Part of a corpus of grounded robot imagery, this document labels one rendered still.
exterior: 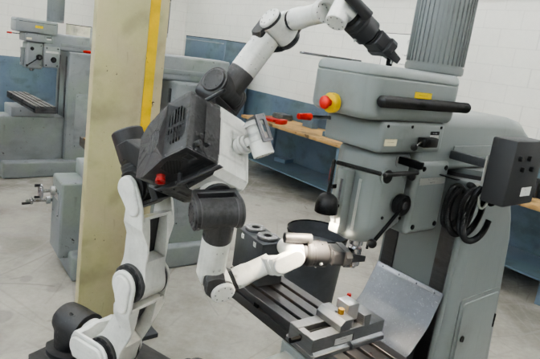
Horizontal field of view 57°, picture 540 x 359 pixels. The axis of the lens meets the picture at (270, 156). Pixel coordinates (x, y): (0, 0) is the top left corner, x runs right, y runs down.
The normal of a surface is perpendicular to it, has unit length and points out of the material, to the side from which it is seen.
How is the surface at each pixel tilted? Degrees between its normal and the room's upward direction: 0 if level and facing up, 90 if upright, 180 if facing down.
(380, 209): 90
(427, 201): 90
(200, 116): 58
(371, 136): 90
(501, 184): 90
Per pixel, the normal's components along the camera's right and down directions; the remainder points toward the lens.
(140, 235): -0.60, 0.47
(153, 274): 0.84, 0.07
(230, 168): 0.78, -0.33
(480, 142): 0.62, 0.24
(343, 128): -0.78, 0.02
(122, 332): -0.53, 0.10
